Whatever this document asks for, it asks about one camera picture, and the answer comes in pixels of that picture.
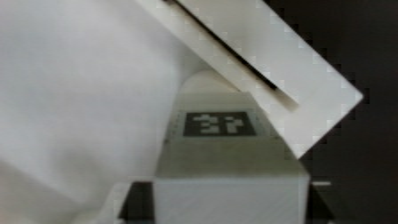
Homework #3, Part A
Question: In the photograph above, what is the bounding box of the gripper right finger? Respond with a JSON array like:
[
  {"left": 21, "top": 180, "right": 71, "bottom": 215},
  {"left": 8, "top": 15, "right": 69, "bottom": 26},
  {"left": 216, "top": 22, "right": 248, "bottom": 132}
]
[{"left": 305, "top": 181, "right": 339, "bottom": 224}]

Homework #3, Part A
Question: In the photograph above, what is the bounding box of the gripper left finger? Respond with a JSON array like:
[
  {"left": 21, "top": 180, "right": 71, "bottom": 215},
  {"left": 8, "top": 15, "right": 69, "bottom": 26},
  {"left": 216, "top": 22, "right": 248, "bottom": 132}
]
[{"left": 95, "top": 180, "right": 156, "bottom": 224}]

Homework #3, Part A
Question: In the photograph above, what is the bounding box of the white square table top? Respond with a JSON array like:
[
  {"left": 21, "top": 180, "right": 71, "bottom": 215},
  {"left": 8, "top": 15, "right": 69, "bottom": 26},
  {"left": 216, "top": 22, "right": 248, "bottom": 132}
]
[{"left": 0, "top": 0, "right": 207, "bottom": 224}]

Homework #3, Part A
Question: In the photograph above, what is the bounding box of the white U-shaped obstacle fence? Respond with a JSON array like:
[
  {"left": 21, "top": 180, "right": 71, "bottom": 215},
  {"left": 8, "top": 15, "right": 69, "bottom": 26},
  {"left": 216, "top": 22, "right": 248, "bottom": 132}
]
[{"left": 174, "top": 0, "right": 362, "bottom": 155}]

